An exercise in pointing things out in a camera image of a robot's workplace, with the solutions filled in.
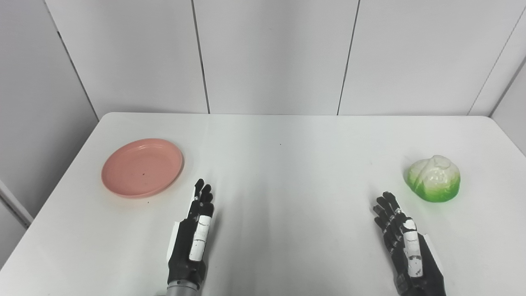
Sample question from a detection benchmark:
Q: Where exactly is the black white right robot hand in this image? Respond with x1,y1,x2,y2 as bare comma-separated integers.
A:
373,191,447,296

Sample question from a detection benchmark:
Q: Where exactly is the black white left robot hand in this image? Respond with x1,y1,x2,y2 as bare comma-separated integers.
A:
166,178,215,289

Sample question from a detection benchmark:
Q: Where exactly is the green white toy cabbage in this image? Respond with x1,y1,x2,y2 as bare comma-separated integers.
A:
407,155,461,203

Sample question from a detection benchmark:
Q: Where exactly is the pink round plate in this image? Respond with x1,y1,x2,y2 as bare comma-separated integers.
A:
101,138,184,199

